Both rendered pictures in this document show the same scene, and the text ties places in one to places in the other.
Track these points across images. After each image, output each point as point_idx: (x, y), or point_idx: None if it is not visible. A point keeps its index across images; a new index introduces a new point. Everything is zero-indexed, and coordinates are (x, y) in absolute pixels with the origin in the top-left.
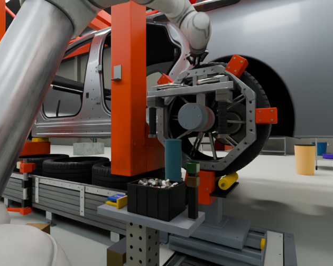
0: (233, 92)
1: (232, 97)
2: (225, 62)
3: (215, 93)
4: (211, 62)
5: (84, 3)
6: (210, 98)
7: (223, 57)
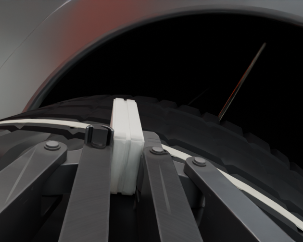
0: (243, 108)
1: (232, 121)
2: (293, 30)
3: (190, 76)
4: (241, 12)
5: None
6: (167, 84)
7: None
